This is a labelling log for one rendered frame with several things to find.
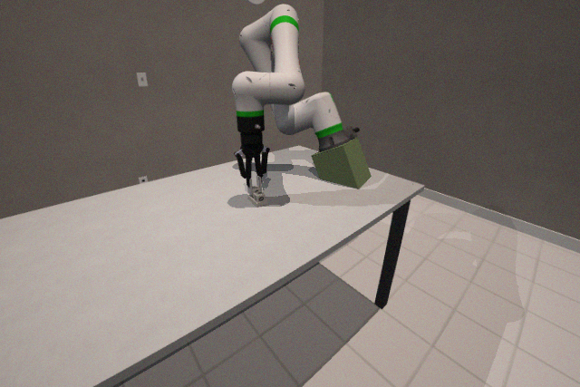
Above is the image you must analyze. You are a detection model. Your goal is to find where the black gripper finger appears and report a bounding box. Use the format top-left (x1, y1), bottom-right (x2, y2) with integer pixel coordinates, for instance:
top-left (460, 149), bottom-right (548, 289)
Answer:
top-left (254, 147), bottom-right (270, 191)
top-left (234, 149), bottom-right (253, 196)

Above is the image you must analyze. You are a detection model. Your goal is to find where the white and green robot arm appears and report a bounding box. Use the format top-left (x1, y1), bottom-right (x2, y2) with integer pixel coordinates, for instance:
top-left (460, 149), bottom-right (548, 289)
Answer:
top-left (232, 4), bottom-right (360, 152)

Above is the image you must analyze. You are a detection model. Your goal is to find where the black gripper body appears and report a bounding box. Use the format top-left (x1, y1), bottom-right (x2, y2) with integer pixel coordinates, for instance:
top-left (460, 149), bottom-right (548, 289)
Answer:
top-left (240, 131), bottom-right (264, 158)

